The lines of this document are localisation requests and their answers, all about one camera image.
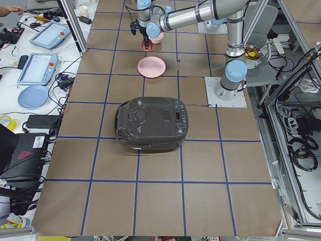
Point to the black power adapter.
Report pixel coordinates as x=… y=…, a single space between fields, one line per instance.
x=48 y=122

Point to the pink plate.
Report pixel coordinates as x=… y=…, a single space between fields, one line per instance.
x=151 y=67

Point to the red apple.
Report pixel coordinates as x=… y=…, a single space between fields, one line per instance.
x=146 y=46

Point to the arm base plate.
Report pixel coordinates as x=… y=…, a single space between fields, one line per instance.
x=217 y=96
x=217 y=27

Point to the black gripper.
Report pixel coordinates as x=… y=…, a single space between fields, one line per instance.
x=143 y=31

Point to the purple white cup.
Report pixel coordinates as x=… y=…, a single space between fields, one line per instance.
x=84 y=11

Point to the blue plate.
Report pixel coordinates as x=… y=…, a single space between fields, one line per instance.
x=33 y=97

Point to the yellow tape roll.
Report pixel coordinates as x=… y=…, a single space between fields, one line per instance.
x=8 y=122

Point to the pink bowl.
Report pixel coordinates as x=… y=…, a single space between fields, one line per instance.
x=157 y=40

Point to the aluminium frame post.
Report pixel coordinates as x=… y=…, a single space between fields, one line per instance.
x=73 y=24

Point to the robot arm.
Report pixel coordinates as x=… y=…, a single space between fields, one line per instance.
x=154 y=19

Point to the blue teach pendant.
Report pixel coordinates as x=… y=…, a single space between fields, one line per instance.
x=51 y=35
x=39 y=69

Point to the steel bowl with lid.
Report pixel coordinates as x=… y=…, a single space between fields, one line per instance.
x=253 y=56

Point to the dark grey rice cooker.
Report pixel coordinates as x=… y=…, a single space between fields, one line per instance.
x=151 y=123

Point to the black computer case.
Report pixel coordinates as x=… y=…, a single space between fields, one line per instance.
x=28 y=157

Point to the grey chair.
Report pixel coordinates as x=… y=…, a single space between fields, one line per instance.
x=258 y=37

